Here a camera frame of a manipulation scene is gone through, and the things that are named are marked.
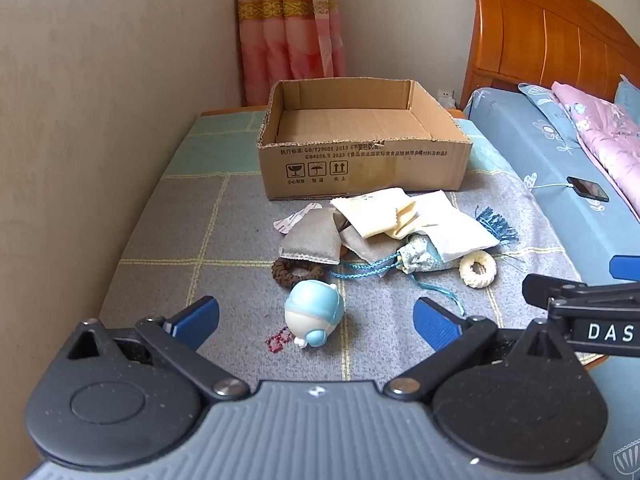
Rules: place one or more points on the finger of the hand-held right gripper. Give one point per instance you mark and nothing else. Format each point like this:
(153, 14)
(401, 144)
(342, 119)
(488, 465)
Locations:
(626, 266)
(550, 290)

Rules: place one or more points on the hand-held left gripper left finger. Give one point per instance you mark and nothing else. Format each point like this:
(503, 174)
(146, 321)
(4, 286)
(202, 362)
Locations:
(197, 319)

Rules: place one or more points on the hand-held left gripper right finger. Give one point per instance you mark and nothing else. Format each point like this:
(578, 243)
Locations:
(432, 324)

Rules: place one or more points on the white hair scrunchie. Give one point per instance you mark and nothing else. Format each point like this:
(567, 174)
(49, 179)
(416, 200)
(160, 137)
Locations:
(465, 270)

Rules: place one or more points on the blue patterned sachet with tassel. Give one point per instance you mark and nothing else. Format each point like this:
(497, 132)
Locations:
(420, 256)

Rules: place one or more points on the brown hair scrunchie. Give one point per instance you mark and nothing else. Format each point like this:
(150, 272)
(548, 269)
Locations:
(279, 271)

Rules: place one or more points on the white cloth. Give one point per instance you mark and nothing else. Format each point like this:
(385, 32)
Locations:
(450, 230)

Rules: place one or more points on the grey sachet bag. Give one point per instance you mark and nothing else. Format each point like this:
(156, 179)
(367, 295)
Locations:
(310, 240)
(360, 246)

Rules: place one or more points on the blue and white plush toy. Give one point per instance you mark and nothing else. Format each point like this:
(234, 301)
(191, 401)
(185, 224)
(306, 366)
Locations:
(312, 310)

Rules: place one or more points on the cream cloth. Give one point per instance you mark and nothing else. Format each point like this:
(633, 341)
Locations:
(370, 215)

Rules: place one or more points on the cardboard box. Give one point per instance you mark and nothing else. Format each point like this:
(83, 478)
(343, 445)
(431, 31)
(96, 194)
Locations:
(350, 170)

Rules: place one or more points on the grey and green plaid blanket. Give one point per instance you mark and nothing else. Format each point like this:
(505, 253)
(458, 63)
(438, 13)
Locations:
(175, 240)

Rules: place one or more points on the black smartphone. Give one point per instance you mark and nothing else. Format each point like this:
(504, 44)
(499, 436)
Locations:
(590, 189)

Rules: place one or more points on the pink floral quilt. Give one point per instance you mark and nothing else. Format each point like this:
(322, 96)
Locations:
(605, 140)

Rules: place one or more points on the blue floral bedsheet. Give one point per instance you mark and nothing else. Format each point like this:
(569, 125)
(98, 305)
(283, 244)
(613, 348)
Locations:
(550, 160)

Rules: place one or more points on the white paper tag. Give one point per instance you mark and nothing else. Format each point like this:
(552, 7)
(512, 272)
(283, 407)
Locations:
(292, 220)

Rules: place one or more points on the blue pillow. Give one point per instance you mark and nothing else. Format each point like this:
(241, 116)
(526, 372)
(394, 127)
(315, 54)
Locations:
(628, 96)

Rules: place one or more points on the small white figurine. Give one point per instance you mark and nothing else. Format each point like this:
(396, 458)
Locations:
(445, 97)

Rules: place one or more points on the wooden bed headboard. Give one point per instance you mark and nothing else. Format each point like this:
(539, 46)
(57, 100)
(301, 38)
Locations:
(540, 30)

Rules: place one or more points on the pink patterned curtain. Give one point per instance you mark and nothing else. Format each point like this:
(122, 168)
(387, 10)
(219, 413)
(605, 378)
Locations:
(285, 35)

